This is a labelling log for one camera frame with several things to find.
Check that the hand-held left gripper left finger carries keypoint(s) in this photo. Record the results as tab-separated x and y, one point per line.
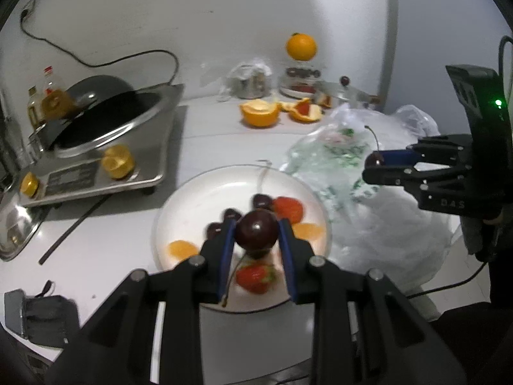
227	256

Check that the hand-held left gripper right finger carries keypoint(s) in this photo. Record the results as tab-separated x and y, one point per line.
287	260

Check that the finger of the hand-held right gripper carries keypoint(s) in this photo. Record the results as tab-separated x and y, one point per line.
396	157
384	175

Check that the dark red cherry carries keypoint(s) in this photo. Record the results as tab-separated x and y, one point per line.
374	159
256	230

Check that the red strawberry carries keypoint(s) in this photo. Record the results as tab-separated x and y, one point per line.
288	209
254	278

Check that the peeled orange segment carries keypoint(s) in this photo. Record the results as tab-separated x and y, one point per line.
309	232
182	249

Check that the clear printed plastic bag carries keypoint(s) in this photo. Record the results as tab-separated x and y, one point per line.
380	228

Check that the white plate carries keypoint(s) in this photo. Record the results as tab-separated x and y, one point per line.
200	204

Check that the cluster of cherries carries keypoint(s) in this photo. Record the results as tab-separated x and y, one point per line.
260	201

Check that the person's right hand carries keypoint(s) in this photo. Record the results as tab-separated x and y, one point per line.
495	218

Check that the steel pot with lid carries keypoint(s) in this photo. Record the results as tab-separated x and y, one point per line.
344	95

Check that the torn orange peel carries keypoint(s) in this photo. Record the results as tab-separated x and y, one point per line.
314	115

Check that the cut strawberry piece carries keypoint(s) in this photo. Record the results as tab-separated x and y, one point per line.
303	108

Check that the glass jar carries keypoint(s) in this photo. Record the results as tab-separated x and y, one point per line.
298	84

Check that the steel induction cooker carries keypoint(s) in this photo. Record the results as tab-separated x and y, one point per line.
140	148

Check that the half orange peel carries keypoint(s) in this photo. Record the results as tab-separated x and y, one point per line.
258	116

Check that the whole orange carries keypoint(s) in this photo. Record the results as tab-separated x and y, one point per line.
301	47

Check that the black stick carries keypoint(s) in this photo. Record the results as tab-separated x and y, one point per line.
72	230

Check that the steel cup with plastic wrap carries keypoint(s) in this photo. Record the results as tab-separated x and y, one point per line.
248	84

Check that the black pouch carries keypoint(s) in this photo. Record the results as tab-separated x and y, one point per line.
48	317

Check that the dark wok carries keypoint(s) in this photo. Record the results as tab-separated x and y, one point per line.
100	88

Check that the steel lid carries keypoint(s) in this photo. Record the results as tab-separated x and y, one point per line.
18	224

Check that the clear oil bottle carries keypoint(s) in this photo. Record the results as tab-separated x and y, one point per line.
34	108

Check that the red cap bottle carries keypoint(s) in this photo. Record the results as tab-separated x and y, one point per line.
51	84

